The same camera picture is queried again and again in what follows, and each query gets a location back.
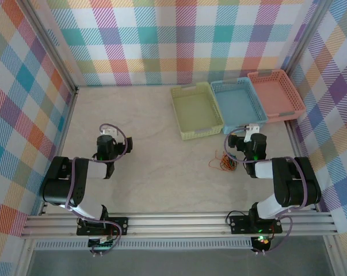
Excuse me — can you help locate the thin red cable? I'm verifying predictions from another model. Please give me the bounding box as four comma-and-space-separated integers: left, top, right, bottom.
215, 149, 234, 170

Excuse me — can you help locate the thin orange cable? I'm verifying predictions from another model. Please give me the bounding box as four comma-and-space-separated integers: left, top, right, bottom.
208, 149, 238, 173

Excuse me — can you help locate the blue plastic basket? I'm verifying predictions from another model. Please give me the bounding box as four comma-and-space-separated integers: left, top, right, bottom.
210, 76, 269, 135

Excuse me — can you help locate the green plastic basket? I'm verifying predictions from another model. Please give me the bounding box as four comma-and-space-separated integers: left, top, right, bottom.
170, 82, 224, 141

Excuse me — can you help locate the pink plastic basket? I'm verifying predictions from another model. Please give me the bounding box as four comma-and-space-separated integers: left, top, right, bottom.
247, 68, 307, 124

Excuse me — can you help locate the right controller board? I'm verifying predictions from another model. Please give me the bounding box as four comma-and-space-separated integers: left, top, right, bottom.
252, 235, 270, 246

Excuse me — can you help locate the controller board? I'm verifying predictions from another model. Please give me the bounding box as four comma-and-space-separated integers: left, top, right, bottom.
252, 235, 270, 246
88, 235, 115, 250

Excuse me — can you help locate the left controller board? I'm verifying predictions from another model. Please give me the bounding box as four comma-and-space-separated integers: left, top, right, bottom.
88, 235, 115, 250

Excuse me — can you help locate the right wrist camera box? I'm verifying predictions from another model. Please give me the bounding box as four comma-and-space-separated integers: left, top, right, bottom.
243, 123, 261, 143

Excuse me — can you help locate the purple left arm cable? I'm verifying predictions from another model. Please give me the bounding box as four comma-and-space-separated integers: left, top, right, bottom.
65, 123, 131, 256

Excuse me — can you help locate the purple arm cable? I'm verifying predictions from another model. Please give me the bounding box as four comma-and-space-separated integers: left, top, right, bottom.
65, 123, 131, 256
224, 128, 310, 255

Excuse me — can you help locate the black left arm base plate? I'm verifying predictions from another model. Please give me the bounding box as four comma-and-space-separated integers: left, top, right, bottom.
76, 217, 129, 236

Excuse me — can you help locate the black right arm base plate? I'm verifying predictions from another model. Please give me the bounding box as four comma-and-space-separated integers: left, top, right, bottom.
229, 214, 283, 234

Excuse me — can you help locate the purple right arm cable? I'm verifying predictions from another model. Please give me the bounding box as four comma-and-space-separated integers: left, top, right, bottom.
224, 128, 310, 255

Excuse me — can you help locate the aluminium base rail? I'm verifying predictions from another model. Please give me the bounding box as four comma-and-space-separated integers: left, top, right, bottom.
20, 211, 340, 239

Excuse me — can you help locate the grey slotted cable duct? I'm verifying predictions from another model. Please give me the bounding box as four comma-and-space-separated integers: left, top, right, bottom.
35, 240, 254, 250

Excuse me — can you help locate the aluminium right frame post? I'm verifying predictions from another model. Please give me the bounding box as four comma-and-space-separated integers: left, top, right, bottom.
282, 0, 329, 76

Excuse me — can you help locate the aluminium frame post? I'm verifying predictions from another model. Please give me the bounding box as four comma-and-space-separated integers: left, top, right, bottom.
22, 0, 79, 95
282, 0, 329, 76

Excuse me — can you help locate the aluminium left frame post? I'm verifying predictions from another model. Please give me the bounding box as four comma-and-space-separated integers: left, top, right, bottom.
22, 0, 79, 95

